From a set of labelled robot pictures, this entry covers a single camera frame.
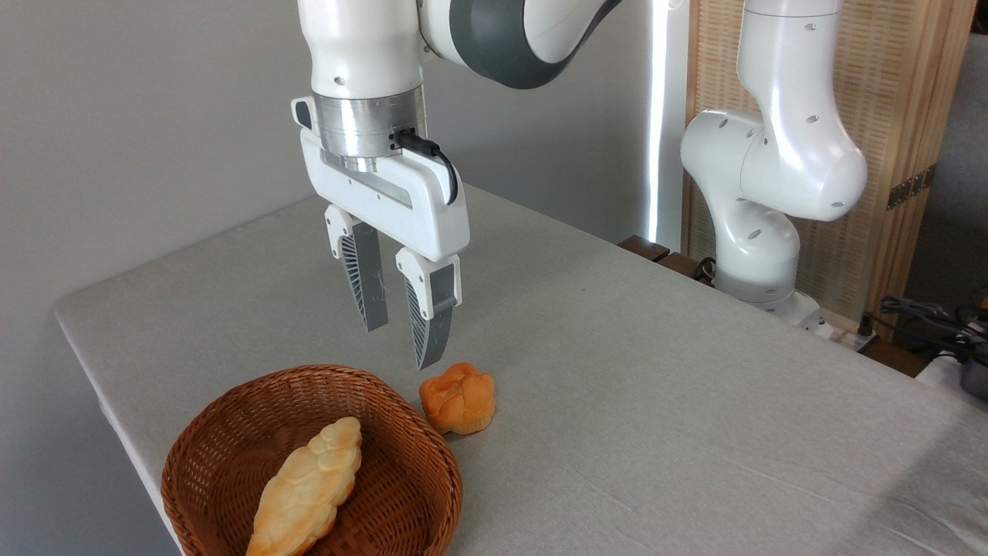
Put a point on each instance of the wooden lattice screen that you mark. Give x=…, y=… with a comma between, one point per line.
x=895, y=85

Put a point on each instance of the brown wicker basket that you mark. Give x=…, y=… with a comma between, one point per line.
x=401, y=479

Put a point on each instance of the round orange bread bun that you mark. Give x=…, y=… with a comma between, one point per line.
x=459, y=401

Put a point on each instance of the metal screen hinge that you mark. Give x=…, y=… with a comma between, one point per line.
x=911, y=187

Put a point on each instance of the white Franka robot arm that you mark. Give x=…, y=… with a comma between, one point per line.
x=363, y=46

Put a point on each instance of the dark brown wooden furniture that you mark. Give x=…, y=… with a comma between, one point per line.
x=644, y=247

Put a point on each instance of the long braided bread loaf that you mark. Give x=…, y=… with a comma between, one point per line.
x=309, y=486

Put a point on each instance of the white power strip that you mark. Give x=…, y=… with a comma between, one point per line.
x=845, y=336

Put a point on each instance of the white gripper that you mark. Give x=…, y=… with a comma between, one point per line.
x=417, y=208

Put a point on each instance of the grey tablecloth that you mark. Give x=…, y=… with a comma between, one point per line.
x=656, y=401

